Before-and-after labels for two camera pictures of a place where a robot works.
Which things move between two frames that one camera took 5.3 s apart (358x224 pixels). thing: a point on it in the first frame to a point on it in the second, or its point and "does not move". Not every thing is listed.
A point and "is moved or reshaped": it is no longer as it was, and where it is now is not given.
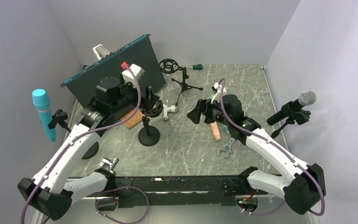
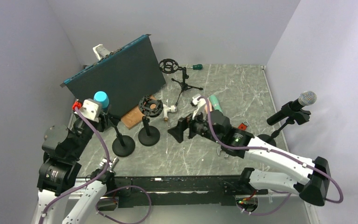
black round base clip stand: (90, 150) to (122, 145)
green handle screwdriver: (197, 66) does not move
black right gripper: (203, 105) to (177, 132)
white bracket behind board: (101, 51) does not move
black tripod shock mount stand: (171, 66) does not move
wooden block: (135, 120) does not move
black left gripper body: (129, 96) to (81, 127)
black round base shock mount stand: (149, 136) does not move
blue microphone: (41, 100) is moved or reshaped
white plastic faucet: (172, 108) does not move
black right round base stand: (300, 116) does not move
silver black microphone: (305, 99) does not move
